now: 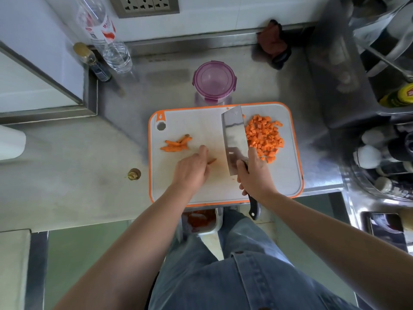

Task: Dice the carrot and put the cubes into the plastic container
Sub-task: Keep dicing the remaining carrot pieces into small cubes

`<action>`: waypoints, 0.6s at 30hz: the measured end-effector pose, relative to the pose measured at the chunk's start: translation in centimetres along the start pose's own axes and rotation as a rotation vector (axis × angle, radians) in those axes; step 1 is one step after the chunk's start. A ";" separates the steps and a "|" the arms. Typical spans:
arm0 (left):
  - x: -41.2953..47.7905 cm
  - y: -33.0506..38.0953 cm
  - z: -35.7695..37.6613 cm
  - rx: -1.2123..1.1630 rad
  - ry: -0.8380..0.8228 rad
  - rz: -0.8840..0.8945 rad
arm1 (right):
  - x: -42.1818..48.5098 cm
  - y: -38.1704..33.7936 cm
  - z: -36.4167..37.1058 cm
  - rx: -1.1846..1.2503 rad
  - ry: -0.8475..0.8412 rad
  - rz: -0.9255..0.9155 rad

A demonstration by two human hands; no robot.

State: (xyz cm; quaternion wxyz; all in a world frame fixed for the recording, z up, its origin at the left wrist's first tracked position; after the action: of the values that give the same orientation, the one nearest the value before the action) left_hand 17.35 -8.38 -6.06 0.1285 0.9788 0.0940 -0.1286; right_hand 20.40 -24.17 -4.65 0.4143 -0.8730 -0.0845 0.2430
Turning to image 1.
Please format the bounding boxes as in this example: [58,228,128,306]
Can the person's right hand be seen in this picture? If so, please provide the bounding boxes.
[236,147,280,204]

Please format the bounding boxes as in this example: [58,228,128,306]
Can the person's left hand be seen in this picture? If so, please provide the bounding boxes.
[171,145,211,194]

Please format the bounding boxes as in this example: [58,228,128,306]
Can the round carrot slice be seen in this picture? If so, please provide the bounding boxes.
[160,134,194,153]

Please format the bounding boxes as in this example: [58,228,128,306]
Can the pile of diced carrot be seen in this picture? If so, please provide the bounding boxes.
[243,114,286,164]

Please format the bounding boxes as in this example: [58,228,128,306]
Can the black-handled kitchen knife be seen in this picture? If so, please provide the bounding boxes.
[221,105,261,221]

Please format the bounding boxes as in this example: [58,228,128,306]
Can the purple lidded container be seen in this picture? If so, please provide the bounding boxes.
[192,60,238,105]

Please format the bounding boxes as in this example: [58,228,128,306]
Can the person's left forearm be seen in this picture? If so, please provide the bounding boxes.
[55,183,197,310]

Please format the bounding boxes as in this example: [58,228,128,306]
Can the person's right forearm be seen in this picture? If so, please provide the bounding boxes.
[264,189,413,310]

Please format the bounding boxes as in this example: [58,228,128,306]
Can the white orange-rimmed cutting board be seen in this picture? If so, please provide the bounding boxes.
[148,102,305,208]

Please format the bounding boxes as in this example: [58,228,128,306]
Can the blue denim trousers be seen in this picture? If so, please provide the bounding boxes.
[148,209,294,310]

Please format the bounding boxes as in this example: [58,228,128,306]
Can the white waste bin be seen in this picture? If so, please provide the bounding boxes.
[182,208,224,237]

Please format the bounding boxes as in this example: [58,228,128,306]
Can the pale green cabinet front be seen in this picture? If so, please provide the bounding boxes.
[44,220,130,310]
[274,192,357,304]

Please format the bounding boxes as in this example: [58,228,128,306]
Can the clear round basin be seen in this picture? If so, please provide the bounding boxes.
[342,129,413,203]

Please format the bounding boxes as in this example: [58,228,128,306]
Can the blue denim shirt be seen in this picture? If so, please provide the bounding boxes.
[148,250,362,310]

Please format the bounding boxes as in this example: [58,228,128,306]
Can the group of seasoning bottles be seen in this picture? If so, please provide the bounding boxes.
[352,123,413,200]

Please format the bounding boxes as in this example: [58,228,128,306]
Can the clear plastic water bottle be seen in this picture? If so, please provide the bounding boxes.
[76,0,133,74]

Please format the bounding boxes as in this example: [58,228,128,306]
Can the small gold-capped bottle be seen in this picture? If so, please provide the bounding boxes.
[73,42,112,83]

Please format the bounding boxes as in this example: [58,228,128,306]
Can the black rectangular device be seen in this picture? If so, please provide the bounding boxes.
[362,211,409,253]

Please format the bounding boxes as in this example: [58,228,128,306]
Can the dark red cloth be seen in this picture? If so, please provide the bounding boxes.
[256,19,292,70]

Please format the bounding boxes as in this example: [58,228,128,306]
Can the yellow-capped sauce bottle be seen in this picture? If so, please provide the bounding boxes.
[379,83,413,109]

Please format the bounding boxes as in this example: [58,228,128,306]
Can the white and black bag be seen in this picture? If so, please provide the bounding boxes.
[350,0,413,78]

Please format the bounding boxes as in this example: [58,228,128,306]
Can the grey wall socket panel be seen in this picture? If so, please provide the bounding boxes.
[108,0,180,19]

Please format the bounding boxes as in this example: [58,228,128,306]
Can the metal utensil handle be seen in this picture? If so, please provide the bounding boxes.
[361,45,413,83]

